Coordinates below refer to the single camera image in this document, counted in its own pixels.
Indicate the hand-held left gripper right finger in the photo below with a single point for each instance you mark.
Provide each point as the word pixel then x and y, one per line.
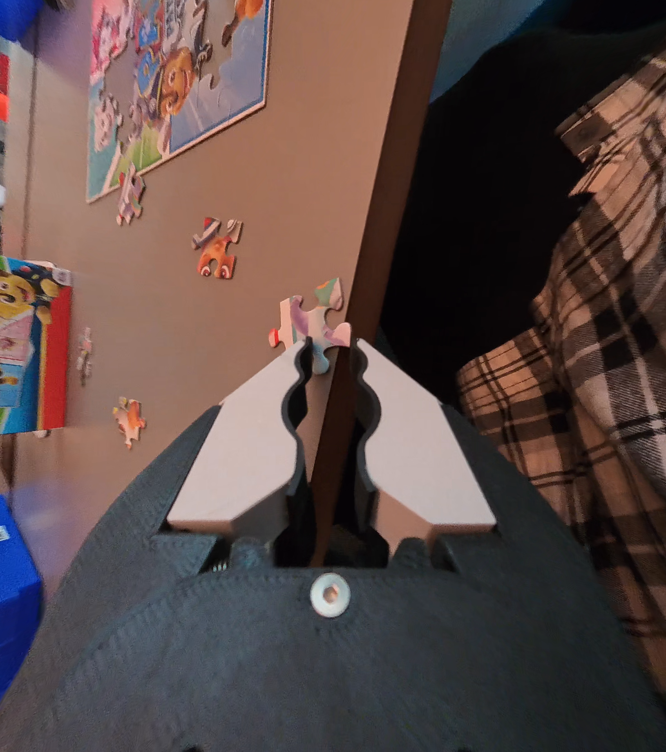
pixel 427 464

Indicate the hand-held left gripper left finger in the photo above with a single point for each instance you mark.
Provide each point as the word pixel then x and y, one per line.
pixel 239 452

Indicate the pastel jigsaw puzzle piece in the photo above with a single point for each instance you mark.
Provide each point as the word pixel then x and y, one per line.
pixel 309 320

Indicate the assembled jigsaw puzzle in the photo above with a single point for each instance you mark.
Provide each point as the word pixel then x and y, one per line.
pixel 239 88

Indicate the grey desk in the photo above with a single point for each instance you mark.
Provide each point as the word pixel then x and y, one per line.
pixel 286 205

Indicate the orange striped jigsaw puzzle piece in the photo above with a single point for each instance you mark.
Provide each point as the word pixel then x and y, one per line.
pixel 215 255

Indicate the plaid shirt person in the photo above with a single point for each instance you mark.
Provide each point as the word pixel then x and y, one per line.
pixel 632 352

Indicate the cartoon puzzle box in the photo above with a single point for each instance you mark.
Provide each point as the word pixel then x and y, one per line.
pixel 4 329

